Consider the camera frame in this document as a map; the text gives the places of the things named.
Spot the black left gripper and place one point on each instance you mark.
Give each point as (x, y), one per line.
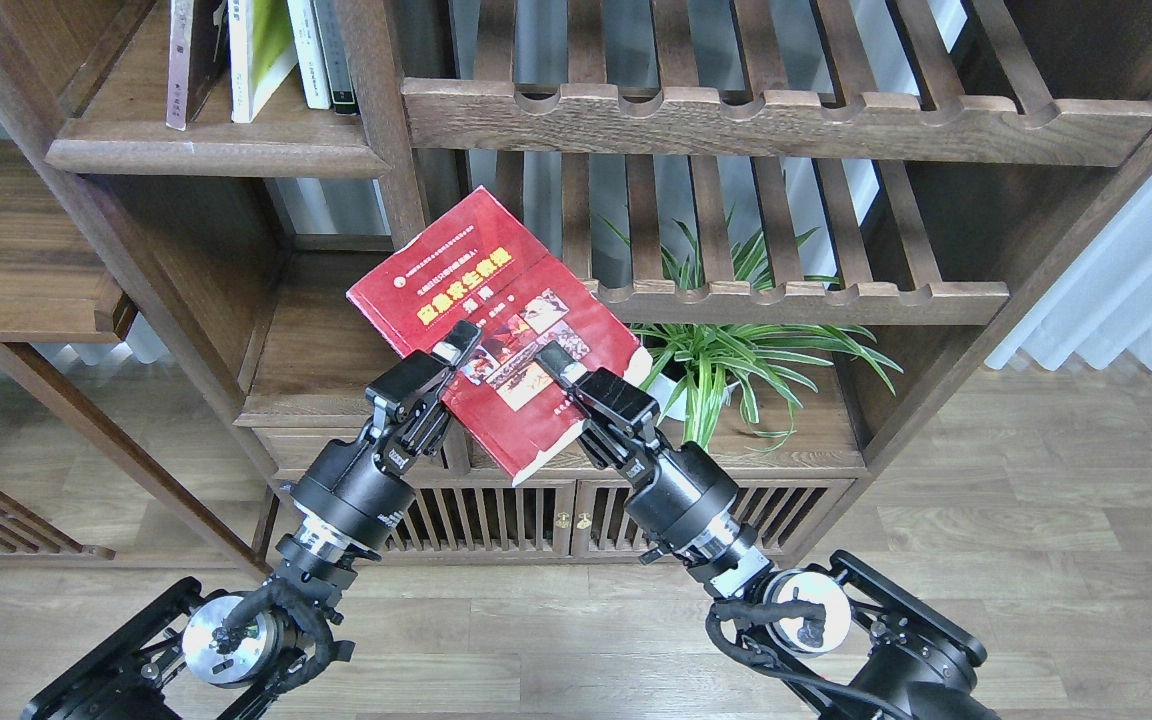
(354, 494)

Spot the white curtain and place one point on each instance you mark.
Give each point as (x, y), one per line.
(1100, 310)

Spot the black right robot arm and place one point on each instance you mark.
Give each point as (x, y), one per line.
(845, 639)

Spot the dark brown book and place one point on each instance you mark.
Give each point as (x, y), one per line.
(197, 56)

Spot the dark wooden bookshelf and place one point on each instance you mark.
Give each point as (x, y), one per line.
(936, 216)

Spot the yellow green book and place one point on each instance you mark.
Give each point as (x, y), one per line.
(262, 54)

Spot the green spider plant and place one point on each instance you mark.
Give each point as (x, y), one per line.
(774, 354)

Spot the grey black upright book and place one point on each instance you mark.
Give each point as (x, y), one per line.
(342, 92)

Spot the wooden side table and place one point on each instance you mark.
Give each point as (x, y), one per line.
(54, 289)

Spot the white upright book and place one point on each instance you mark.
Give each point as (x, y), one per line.
(310, 54)

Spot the white plant pot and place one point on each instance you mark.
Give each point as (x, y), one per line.
(670, 389)

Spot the red book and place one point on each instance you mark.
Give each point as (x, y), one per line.
(478, 263)

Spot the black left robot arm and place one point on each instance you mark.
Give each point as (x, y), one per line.
(266, 642)

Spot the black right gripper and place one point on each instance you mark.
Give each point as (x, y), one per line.
(681, 497)

